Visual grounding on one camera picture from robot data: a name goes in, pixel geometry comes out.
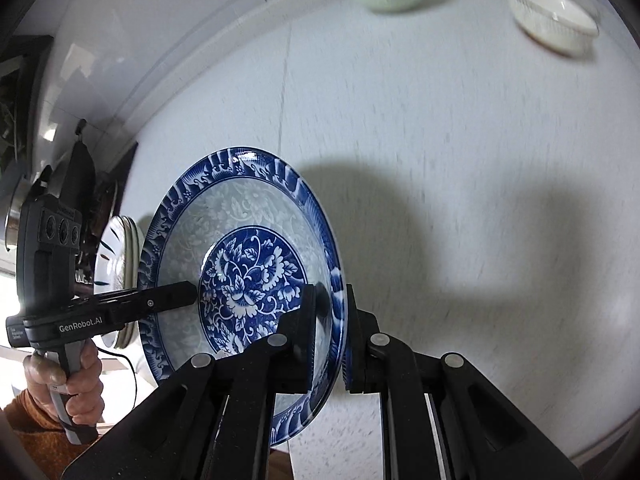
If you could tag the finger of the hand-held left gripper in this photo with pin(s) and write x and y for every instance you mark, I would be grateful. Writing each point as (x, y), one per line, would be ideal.
(165, 297)

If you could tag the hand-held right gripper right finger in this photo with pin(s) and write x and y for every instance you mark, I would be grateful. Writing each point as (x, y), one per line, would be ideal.
(362, 360)

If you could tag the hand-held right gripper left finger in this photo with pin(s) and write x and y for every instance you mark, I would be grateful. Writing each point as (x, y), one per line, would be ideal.
(297, 350)

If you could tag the blue striped patterned plate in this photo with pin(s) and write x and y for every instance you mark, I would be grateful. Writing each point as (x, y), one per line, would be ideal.
(114, 260)

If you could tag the blue floral bowl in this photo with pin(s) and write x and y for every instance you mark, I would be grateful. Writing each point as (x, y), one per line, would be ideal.
(250, 270)

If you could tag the person's left forearm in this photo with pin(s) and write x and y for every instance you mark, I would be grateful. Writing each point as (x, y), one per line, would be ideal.
(30, 432)

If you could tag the person's left hand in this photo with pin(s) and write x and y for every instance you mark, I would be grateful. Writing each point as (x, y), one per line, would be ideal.
(87, 365)

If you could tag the steel wok lid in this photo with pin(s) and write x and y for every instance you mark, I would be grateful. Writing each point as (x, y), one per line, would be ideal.
(11, 200)

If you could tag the white bowl with dark rim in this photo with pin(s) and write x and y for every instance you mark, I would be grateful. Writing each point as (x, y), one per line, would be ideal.
(550, 25)

